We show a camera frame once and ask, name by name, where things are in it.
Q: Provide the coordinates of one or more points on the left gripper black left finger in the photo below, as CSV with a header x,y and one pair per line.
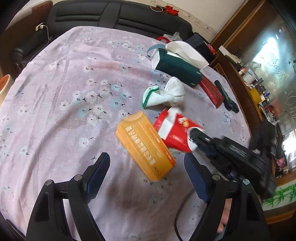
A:
x,y
48,218

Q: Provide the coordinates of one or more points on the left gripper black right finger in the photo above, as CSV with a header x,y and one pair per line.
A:
x,y
246,219

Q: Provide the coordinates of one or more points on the red white cigarette pack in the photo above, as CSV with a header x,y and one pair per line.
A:
x,y
174,129

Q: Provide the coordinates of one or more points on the orange medicine box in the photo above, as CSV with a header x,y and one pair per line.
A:
x,y
143,143

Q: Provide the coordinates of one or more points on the person's right hand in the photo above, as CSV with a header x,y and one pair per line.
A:
x,y
225,216

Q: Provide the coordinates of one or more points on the dark red wallet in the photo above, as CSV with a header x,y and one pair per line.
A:
x,y
212,91

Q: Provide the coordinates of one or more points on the yellow tape roll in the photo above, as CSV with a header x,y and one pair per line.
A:
x,y
255,95

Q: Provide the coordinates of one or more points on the white green-trimmed sock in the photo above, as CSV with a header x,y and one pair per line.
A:
x,y
172,95

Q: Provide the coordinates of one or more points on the floral purple tablecloth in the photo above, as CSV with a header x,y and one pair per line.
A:
x,y
62,112

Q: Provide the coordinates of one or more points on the wooden glass partition cabinet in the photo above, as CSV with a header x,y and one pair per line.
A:
x,y
256,49

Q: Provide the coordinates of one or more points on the dark green tissue box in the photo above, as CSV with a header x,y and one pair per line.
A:
x,y
178,59

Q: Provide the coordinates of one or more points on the dark shopping bag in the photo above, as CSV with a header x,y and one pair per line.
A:
x,y
202,46

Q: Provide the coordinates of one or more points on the orange white cup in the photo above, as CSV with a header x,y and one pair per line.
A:
x,y
5,84

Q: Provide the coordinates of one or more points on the red knot ornament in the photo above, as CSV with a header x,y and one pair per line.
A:
x,y
165,9

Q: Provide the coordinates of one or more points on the black leather sofa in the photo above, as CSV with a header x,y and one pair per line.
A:
x,y
122,15

